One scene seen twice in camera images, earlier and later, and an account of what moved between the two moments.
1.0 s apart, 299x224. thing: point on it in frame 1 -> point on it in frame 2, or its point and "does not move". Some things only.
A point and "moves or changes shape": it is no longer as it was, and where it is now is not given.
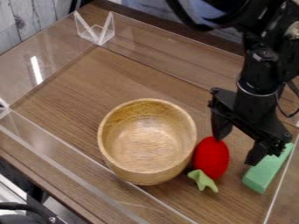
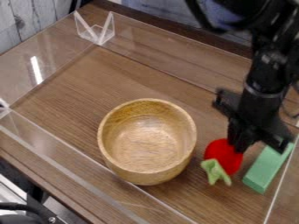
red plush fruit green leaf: x=211 y=157 moves or changes shape
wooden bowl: x=147 y=137 does not move
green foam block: x=261 y=175 does not move
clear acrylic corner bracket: x=96 y=33 does not move
